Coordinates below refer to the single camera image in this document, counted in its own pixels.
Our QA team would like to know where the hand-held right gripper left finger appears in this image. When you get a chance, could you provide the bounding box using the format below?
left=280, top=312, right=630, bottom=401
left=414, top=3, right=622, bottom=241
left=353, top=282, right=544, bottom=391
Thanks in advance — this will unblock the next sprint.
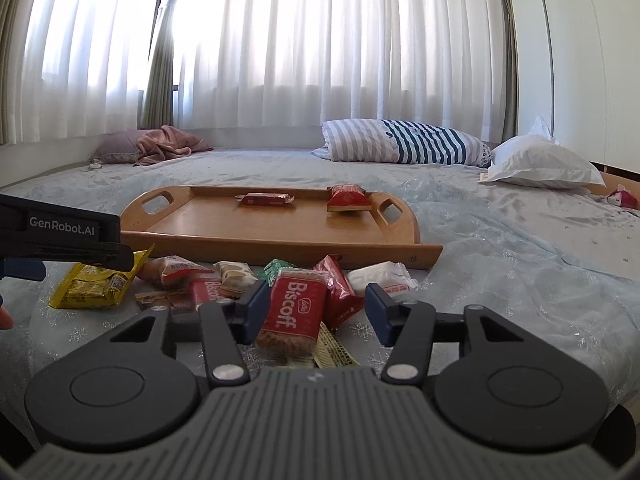
left=100, top=280, right=273, bottom=387

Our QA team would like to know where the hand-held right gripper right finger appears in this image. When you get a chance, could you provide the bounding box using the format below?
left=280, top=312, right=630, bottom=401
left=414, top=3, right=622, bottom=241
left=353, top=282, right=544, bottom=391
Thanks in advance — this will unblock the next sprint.
left=365, top=282, right=533, bottom=387

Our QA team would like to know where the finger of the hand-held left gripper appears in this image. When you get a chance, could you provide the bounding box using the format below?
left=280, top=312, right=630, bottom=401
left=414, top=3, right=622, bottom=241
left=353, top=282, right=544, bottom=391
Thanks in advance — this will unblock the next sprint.
left=0, top=240, right=136, bottom=282

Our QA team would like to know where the yellow snack packet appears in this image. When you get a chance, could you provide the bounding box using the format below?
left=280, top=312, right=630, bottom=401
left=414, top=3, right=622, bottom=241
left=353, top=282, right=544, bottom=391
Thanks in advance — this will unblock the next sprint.
left=48, top=244, right=155, bottom=310

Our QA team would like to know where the white snack packet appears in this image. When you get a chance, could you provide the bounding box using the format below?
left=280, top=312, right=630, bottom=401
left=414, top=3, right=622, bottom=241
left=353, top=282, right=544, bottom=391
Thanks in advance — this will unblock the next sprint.
left=346, top=260, right=419, bottom=302

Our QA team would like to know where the red biscuit packet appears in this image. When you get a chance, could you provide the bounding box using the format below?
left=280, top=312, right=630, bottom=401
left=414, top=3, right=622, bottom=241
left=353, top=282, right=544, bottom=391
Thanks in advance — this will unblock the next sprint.
left=188, top=277, right=236, bottom=311
left=255, top=268, right=332, bottom=361

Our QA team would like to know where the shiny dark red packet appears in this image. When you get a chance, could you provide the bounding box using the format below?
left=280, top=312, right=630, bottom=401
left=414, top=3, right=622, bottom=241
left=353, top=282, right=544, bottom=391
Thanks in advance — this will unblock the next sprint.
left=312, top=254, right=366, bottom=330

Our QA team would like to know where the olive snack packet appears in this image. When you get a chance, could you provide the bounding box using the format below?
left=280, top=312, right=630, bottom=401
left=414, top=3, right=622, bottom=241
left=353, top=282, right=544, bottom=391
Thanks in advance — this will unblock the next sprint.
left=312, top=322, right=361, bottom=369

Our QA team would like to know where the brown snack packet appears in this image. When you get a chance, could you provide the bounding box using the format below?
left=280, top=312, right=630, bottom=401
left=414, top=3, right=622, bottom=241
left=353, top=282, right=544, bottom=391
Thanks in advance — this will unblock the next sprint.
left=135, top=288, right=194, bottom=311

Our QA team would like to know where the pastry packet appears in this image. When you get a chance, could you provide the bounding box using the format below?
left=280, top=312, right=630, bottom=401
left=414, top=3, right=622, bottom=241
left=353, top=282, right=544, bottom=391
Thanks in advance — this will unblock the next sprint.
left=136, top=255, right=217, bottom=291

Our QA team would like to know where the wooden serving tray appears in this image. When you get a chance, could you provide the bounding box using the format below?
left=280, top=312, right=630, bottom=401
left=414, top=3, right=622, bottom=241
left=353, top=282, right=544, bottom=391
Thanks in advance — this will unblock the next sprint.
left=120, top=185, right=444, bottom=272

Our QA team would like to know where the cream cracker packet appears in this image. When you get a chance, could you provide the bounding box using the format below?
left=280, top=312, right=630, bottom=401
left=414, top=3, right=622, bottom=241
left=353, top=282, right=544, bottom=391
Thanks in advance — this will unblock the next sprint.
left=213, top=260, right=260, bottom=300

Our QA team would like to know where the green pea snack packet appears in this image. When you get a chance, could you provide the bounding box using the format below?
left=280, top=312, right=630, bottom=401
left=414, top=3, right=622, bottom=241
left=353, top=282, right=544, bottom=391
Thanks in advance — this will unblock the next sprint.
left=256, top=258, right=301, bottom=288

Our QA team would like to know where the purple pillow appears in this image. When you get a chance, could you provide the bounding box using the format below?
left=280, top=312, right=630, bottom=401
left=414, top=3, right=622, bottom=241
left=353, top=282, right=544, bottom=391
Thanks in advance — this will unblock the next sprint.
left=92, top=130, right=151, bottom=166

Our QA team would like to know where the long red snack packet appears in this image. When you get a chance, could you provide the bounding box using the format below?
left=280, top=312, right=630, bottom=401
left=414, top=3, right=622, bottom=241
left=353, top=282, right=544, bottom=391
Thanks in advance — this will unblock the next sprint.
left=235, top=192, right=296, bottom=207

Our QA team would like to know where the red snack bag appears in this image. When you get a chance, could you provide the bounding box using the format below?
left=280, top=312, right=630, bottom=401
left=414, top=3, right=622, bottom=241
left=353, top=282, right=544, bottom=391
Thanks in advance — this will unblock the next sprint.
left=326, top=184, right=374, bottom=214

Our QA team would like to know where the pink blanket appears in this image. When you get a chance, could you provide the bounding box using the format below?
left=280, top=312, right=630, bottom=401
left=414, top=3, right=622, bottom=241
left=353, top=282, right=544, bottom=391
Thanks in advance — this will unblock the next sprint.
left=132, top=125, right=215, bottom=167

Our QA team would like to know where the blue striped pillow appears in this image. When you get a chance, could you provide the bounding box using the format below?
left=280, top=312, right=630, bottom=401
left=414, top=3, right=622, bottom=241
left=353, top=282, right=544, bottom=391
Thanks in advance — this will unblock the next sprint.
left=311, top=118, right=494, bottom=169

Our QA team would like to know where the white sheer curtain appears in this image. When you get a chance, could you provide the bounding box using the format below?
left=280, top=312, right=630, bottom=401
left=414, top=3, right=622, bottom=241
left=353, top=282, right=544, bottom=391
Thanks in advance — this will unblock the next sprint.
left=170, top=0, right=507, bottom=142
left=20, top=0, right=167, bottom=144

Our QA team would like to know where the olive green curtain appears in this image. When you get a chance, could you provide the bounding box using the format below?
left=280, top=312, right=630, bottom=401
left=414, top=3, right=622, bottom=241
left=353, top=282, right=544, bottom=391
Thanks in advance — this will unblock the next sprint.
left=494, top=0, right=522, bottom=144
left=0, top=0, right=47, bottom=147
left=142, top=0, right=195, bottom=129

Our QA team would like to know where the white pillow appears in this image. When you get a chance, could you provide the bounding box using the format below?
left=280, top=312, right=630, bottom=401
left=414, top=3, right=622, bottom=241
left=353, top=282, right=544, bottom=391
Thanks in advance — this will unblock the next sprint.
left=478, top=115, right=607, bottom=191

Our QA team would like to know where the red white tissue pack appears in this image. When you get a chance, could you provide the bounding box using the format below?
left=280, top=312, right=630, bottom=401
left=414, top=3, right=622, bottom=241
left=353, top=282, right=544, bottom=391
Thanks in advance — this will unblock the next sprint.
left=606, top=183, right=640, bottom=210

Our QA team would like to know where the white wardrobe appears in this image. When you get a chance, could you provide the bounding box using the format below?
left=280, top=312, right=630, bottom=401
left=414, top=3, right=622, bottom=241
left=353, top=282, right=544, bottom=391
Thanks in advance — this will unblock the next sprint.
left=502, top=0, right=640, bottom=182

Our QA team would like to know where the wooden bed frame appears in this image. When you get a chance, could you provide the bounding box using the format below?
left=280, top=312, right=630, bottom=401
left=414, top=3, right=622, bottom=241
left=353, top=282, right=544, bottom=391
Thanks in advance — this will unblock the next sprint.
left=589, top=160, right=640, bottom=197

